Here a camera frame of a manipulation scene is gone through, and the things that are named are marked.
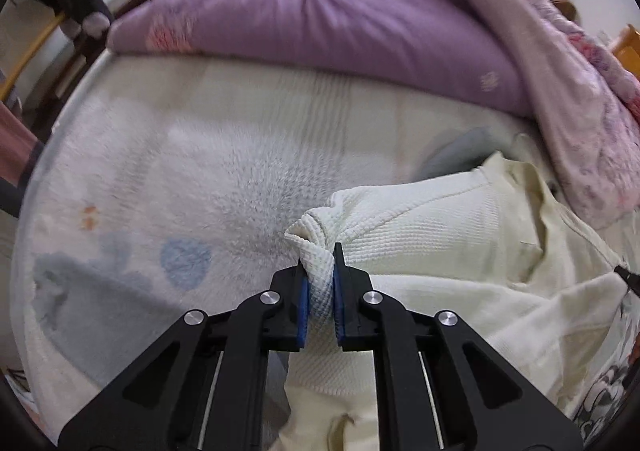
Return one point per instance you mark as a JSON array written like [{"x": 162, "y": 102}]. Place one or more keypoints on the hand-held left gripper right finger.
[{"x": 339, "y": 312}]

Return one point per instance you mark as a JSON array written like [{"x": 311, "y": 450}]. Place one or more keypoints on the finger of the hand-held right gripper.
[{"x": 627, "y": 276}]

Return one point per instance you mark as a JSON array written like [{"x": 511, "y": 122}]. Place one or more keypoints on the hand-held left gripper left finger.
[{"x": 303, "y": 312}]

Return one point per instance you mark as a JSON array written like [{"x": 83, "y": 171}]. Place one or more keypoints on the cream knit sweater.
[{"x": 450, "y": 271}]

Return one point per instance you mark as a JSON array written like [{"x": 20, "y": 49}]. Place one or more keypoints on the cartoon printed cloth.
[{"x": 600, "y": 381}]

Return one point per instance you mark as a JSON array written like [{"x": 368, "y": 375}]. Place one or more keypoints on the white fleece printed blanket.
[{"x": 165, "y": 171}]

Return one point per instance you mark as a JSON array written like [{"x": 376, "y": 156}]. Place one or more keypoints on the grey cloth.
[{"x": 460, "y": 153}]

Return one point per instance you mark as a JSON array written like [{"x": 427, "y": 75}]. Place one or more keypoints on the wooden furniture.
[{"x": 627, "y": 48}]

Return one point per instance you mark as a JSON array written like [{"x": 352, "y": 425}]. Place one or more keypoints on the purple floral quilt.
[{"x": 350, "y": 21}]

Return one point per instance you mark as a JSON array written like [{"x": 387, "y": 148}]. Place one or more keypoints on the wooden bed frame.
[{"x": 60, "y": 21}]

